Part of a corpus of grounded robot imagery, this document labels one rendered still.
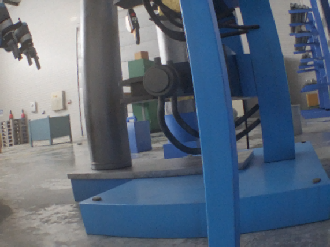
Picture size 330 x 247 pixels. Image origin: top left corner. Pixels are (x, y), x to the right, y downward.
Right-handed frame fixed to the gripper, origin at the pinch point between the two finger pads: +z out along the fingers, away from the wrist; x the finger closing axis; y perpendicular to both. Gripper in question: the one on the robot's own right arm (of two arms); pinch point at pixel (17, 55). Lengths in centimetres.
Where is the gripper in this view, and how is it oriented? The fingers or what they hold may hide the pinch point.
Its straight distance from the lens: 179.7
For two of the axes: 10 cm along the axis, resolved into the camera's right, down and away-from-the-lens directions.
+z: 4.7, 8.5, 2.2
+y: -8.5, 5.1, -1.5
